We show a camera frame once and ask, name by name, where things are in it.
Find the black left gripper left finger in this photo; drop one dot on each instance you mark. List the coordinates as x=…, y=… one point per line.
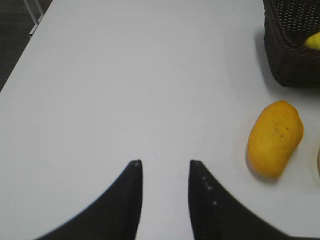
x=115, y=215

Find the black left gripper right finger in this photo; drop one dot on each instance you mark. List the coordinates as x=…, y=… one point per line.
x=240, y=206

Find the yellow lemon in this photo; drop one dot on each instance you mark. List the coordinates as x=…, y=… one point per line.
x=313, y=41

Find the dark brown wicker basket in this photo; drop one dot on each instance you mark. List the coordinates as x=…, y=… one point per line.
x=287, y=25

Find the orange yellow mango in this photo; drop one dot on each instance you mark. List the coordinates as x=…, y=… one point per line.
x=274, y=138

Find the yellow banana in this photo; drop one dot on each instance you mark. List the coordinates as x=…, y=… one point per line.
x=318, y=161

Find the white metal frame leg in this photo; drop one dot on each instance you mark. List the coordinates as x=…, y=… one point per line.
x=36, y=10

